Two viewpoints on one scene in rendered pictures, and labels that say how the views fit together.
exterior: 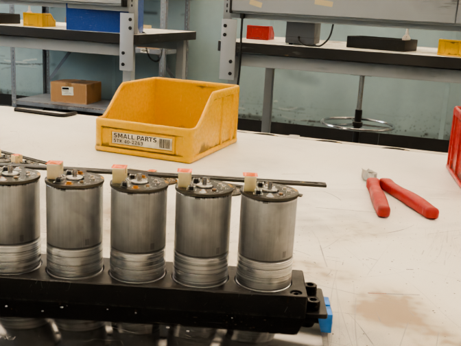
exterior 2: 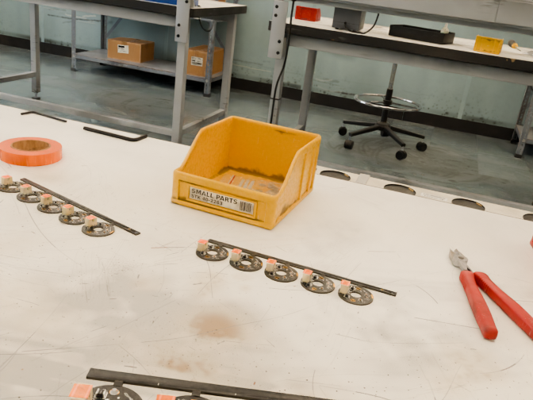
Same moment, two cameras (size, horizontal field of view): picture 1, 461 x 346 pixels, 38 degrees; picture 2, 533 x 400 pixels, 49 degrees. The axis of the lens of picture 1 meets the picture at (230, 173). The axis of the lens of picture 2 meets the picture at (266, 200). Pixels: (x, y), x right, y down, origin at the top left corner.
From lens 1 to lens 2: 0.15 m
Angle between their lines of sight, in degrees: 8
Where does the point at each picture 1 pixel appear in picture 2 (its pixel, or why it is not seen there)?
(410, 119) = (434, 98)
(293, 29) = (341, 15)
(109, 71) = (162, 32)
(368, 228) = (477, 362)
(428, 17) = (469, 14)
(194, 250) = not seen: outside the picture
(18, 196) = not seen: outside the picture
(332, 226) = (439, 358)
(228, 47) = (278, 28)
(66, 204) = not seen: outside the picture
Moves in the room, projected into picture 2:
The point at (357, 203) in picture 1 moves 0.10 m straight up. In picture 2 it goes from (455, 310) to (493, 176)
